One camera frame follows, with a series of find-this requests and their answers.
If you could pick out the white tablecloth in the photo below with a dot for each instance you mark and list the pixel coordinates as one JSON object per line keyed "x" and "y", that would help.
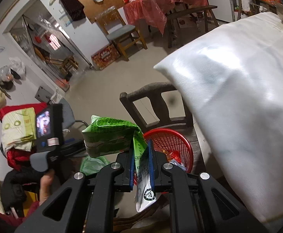
{"x": 232, "y": 81}

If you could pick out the grey folding chair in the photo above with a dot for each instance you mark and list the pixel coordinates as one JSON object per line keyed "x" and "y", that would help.
{"x": 68, "y": 115}

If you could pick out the red patterned cardboard box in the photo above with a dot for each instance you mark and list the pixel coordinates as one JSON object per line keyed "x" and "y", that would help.
{"x": 105, "y": 56}

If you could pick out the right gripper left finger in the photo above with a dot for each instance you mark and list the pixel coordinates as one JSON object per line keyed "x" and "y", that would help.
{"x": 84, "y": 203}

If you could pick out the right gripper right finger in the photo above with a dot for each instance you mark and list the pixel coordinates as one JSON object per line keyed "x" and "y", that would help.
{"x": 198, "y": 203}

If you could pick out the red mesh trash basket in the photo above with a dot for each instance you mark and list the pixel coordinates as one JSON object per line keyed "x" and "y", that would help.
{"x": 174, "y": 145}

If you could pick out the wooden chair grey seat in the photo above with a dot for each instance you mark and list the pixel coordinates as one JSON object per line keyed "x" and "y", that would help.
{"x": 125, "y": 36}

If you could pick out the dark wooden bench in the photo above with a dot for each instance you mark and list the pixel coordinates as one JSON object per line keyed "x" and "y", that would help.
{"x": 173, "y": 25}

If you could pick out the red plastic tablecloth table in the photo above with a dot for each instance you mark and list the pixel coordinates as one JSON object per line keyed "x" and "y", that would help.
{"x": 153, "y": 11}

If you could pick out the person left hand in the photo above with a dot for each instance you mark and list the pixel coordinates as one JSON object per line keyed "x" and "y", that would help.
{"x": 45, "y": 186}

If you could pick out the green snack bag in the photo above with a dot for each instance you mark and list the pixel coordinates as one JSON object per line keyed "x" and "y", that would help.
{"x": 106, "y": 136}

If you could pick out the red blanket pile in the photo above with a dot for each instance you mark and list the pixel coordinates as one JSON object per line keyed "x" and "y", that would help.
{"x": 19, "y": 132}

